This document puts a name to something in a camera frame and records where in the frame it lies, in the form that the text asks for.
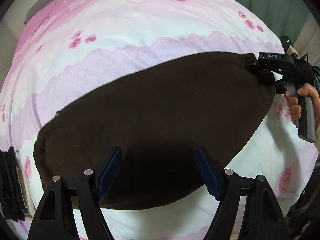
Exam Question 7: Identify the dark brown corduroy pants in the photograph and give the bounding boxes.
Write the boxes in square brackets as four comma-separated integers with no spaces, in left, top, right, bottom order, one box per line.
[34,52,275,210]

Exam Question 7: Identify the person's right hand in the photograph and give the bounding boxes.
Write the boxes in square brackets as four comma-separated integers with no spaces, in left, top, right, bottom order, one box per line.
[285,83,320,128]

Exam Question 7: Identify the folded beige garment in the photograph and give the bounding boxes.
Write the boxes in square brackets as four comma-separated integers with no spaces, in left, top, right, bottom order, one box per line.
[15,150,35,218]

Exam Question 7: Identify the beige curtain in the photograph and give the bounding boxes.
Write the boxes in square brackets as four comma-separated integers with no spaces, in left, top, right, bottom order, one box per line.
[294,13,320,67]

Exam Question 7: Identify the folded black garment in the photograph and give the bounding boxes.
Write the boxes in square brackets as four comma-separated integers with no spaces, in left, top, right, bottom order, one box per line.
[1,147,25,222]

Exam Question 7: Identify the green curtain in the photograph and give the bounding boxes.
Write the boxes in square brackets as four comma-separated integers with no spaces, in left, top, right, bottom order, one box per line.
[235,0,319,42]

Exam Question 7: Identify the white louvered wardrobe door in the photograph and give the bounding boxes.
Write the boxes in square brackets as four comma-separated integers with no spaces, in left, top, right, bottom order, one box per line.
[0,21,17,83]

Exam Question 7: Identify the pink floral bed cover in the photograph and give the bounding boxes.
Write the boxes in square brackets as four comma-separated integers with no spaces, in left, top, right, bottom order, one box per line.
[1,0,318,239]

